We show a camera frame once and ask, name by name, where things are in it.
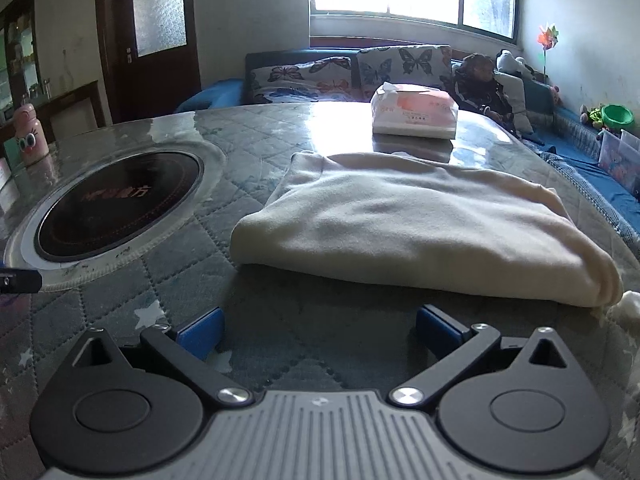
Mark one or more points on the green plastic bowl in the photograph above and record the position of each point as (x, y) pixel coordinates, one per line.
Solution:
(616, 117)

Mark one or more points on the butterfly pattern cushion right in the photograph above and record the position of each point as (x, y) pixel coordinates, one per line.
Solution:
(426, 65)

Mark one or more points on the dark wooden door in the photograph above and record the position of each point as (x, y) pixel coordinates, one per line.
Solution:
(148, 55)

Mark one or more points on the cream long-sleeve garment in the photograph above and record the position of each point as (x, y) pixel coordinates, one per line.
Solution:
(375, 218)

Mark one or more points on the dark brown stuffed toy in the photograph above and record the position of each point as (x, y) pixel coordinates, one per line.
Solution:
(476, 89)

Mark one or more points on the white and pink socks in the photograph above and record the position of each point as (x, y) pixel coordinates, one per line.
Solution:
(626, 313)

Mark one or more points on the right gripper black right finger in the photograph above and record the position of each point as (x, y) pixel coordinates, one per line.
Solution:
(512, 404)

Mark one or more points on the butterfly pattern cushion left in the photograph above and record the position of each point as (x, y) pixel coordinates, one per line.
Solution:
(325, 80)

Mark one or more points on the round black induction cooktop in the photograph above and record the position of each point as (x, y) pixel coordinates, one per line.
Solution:
(113, 212)

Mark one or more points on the pink cartoon bottle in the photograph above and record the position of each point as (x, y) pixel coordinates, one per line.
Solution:
(29, 135)

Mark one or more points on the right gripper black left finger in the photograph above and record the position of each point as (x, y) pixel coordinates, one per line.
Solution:
(125, 410)

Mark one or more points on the wooden shelf cabinet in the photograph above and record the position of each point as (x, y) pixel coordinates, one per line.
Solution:
(21, 81)

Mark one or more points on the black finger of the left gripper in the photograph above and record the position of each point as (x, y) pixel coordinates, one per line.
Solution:
(19, 281)

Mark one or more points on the butterfly pattern cushion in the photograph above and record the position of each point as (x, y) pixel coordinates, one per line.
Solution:
(426, 65)
(325, 80)

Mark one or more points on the clear plastic storage box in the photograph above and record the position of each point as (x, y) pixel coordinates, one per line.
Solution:
(619, 157)

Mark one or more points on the blue sofa bench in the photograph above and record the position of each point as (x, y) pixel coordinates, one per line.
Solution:
(547, 128)

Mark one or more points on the white plush toy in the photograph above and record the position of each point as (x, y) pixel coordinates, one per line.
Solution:
(507, 63)

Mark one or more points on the white pink tissue pack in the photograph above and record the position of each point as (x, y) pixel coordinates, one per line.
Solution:
(413, 110)

